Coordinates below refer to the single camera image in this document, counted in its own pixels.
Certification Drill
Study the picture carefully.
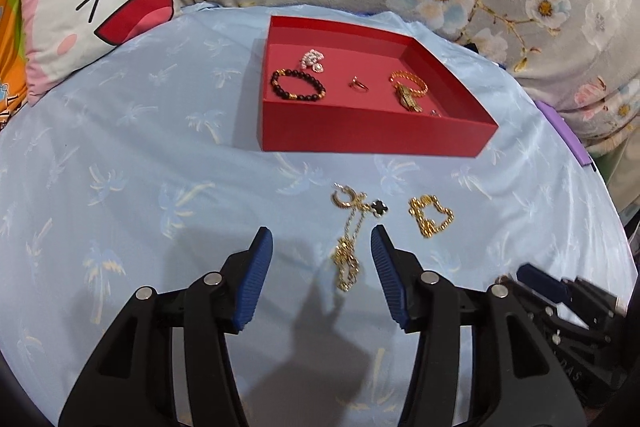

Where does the purple mat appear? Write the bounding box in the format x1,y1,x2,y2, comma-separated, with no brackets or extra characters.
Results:
535,101,596,168

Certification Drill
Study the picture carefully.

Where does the gold clover pendant necklace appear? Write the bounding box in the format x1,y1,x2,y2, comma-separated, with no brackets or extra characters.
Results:
332,197,396,293

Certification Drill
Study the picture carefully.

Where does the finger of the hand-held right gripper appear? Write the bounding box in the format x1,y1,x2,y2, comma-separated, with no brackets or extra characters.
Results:
509,279,567,324
516,263,619,314

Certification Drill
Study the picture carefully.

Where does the wide gold chain bracelet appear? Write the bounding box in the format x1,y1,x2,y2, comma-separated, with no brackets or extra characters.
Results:
390,71,428,98

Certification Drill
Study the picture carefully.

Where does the pink cartoon face pillow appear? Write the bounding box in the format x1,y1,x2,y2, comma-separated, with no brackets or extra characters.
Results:
20,0,176,108

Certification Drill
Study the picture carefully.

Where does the pearl bracelet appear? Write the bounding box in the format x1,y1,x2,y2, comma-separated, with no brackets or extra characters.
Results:
300,49,326,74

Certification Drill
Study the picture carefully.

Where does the black bead bracelet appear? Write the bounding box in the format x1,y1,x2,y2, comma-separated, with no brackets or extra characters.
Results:
270,68,327,104

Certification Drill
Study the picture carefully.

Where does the red cardboard box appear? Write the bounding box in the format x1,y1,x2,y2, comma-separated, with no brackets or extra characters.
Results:
255,14,499,158

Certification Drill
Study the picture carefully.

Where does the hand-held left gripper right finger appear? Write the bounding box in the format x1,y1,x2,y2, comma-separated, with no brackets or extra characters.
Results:
370,224,588,427

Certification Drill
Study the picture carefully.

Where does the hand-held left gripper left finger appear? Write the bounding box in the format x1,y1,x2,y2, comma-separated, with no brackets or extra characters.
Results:
57,226,274,427

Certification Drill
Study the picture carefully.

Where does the gold wristwatch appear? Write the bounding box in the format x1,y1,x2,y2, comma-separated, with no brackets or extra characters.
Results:
395,84,423,112

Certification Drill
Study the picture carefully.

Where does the gold heart chain bracelet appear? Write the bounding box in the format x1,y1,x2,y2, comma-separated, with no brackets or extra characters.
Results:
408,194,456,239

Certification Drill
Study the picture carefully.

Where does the colourful cartoon blanket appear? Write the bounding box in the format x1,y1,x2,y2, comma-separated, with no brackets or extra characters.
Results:
0,0,76,132

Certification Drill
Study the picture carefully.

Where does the gold hoop earring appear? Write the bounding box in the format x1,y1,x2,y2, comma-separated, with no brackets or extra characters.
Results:
330,184,368,210

